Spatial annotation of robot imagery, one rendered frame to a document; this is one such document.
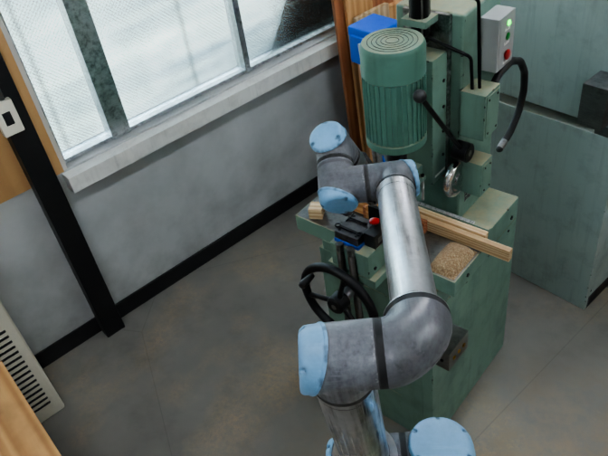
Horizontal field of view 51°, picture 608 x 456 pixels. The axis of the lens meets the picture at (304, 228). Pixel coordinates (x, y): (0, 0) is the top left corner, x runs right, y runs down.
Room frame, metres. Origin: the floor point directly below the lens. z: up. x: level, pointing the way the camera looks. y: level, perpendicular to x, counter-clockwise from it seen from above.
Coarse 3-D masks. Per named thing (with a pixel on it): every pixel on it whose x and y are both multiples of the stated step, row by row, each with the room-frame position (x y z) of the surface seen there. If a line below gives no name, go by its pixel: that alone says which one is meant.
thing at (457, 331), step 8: (456, 328) 1.34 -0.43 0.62; (456, 336) 1.31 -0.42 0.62; (464, 336) 1.31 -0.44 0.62; (456, 344) 1.28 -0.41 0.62; (464, 344) 1.30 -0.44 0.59; (448, 352) 1.25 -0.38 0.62; (456, 352) 1.27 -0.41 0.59; (440, 360) 1.26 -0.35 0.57; (448, 360) 1.24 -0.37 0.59; (456, 360) 1.27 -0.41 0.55; (448, 368) 1.24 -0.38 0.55
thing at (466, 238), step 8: (424, 216) 1.53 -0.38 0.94; (432, 224) 1.50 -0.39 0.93; (440, 224) 1.48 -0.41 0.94; (448, 224) 1.48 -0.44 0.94; (432, 232) 1.50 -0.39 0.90; (440, 232) 1.48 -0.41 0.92; (448, 232) 1.46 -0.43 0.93; (456, 232) 1.44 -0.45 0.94; (464, 232) 1.43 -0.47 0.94; (456, 240) 1.44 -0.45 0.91; (464, 240) 1.42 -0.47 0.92; (472, 240) 1.40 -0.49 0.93; (480, 240) 1.39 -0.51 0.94; (488, 240) 1.38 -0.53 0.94; (480, 248) 1.38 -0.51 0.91; (488, 248) 1.36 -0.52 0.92; (496, 248) 1.35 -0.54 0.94; (504, 248) 1.33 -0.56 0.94; (512, 248) 1.33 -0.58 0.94; (496, 256) 1.34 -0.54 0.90; (504, 256) 1.33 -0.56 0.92
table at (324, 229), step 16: (304, 208) 1.73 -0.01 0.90; (304, 224) 1.67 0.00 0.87; (320, 224) 1.63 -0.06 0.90; (432, 240) 1.46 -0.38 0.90; (448, 240) 1.45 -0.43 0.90; (432, 256) 1.39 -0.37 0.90; (480, 256) 1.38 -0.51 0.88; (384, 272) 1.39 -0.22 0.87; (432, 272) 1.32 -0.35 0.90; (464, 272) 1.31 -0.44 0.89; (448, 288) 1.28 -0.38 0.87
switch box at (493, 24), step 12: (492, 12) 1.72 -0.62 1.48; (504, 12) 1.71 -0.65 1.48; (492, 24) 1.68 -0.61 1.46; (504, 24) 1.68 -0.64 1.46; (492, 36) 1.67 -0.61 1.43; (504, 36) 1.68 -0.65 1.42; (492, 48) 1.67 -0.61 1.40; (504, 48) 1.69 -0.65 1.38; (492, 60) 1.67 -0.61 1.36; (504, 60) 1.69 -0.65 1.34
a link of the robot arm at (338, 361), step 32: (352, 320) 0.71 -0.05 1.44; (320, 352) 0.66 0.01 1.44; (352, 352) 0.65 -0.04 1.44; (384, 352) 0.64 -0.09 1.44; (320, 384) 0.63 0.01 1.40; (352, 384) 0.62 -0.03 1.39; (384, 384) 0.62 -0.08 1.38; (352, 416) 0.66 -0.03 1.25; (352, 448) 0.70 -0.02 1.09; (384, 448) 0.74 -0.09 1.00
